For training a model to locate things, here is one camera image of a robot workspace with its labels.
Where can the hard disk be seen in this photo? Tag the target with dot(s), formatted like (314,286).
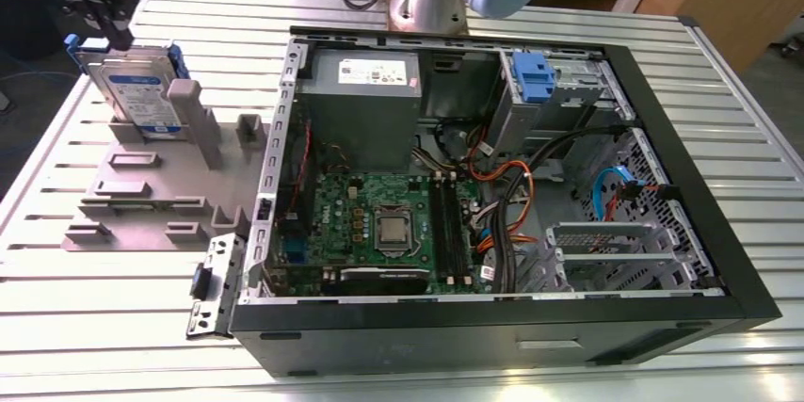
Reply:
(135,91)

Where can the metal disk bay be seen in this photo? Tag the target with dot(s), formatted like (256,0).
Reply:
(603,258)

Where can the grey parts rack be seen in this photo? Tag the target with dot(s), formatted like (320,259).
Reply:
(170,185)

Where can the green RAM stick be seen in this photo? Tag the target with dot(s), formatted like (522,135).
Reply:
(138,206)

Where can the grey power supply unit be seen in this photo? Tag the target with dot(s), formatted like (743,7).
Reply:
(364,119)

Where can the green motherboard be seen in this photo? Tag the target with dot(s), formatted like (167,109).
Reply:
(339,213)

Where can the silver CPU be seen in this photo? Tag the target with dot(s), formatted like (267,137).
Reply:
(395,231)

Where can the blue drive latch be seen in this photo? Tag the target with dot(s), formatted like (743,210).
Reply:
(532,77)

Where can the CPU socket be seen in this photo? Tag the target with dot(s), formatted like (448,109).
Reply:
(395,252)

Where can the black RAM slot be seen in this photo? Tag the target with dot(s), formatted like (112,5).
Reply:
(443,228)
(459,228)

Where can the metal optical drive cage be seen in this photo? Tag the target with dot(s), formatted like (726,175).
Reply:
(534,124)

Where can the black graphics card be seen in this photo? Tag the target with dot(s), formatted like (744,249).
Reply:
(383,279)

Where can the black open PC case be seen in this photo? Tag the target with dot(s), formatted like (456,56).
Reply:
(478,326)

